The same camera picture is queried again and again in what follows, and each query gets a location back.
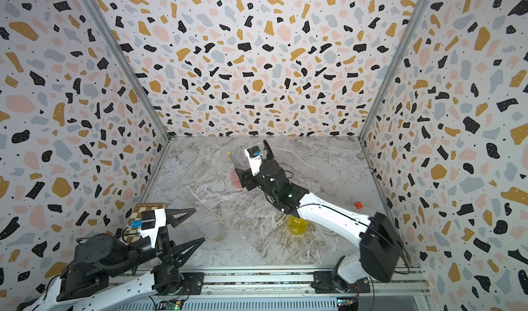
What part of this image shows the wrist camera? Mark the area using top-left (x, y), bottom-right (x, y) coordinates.
top-left (245, 146), bottom-right (263, 176)
top-left (137, 209), bottom-right (166, 249)

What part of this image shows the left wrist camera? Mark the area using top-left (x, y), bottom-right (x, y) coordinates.
top-left (137, 209), bottom-right (166, 249)

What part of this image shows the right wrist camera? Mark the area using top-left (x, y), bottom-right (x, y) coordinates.
top-left (245, 146), bottom-right (263, 176)

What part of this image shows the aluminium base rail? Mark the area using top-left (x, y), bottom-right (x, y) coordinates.
top-left (115, 266), bottom-right (436, 310)

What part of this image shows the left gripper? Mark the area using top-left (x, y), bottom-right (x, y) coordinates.
top-left (106, 208), bottom-right (204, 280)

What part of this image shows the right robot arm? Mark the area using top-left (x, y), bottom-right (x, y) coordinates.
top-left (235, 160), bottom-right (405, 284)

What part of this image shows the black spray nozzle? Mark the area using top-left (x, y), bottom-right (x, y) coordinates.
top-left (263, 140), bottom-right (274, 160)

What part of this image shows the yellow spray bottle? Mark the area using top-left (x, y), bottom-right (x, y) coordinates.
top-left (287, 215), bottom-right (309, 236)

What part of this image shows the wooden chessboard box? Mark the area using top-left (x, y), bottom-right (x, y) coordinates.
top-left (121, 202), bottom-right (166, 244)

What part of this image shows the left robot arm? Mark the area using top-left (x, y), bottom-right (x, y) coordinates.
top-left (17, 208), bottom-right (205, 310)

